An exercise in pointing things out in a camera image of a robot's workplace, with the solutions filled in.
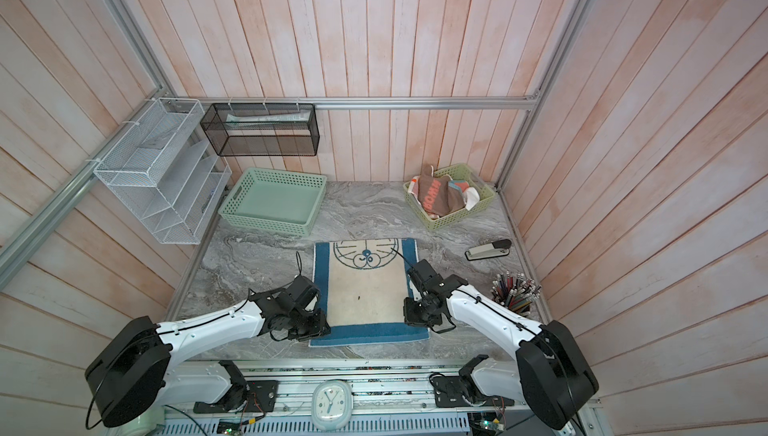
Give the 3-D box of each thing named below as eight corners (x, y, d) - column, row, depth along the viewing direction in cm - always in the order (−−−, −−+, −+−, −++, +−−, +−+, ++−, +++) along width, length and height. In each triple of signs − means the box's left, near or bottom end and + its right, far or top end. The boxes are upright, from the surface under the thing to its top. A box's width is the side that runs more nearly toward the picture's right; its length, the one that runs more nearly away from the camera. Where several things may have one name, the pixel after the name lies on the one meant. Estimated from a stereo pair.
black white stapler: (468, 264, 100) (471, 257, 97) (463, 254, 103) (466, 247, 99) (510, 253, 103) (514, 247, 99) (504, 244, 105) (508, 237, 102)
